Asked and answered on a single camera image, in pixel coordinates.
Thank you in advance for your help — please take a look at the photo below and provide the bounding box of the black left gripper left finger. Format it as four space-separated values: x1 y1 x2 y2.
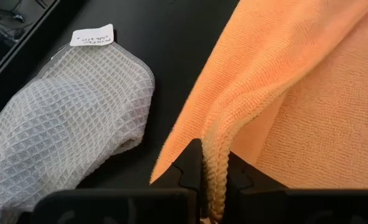
149 138 203 192

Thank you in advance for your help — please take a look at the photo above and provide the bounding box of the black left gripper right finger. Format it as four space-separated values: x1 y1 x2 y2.
227 151 289 194

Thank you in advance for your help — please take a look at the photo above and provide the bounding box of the orange microfiber towel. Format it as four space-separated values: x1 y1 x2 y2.
149 0 368 223

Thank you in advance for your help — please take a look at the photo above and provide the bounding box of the grey waffle weave towel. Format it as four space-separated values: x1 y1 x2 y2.
0 24 156 224

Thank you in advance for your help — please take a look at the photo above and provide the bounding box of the black table frame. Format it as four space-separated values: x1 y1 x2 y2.
0 0 62 93

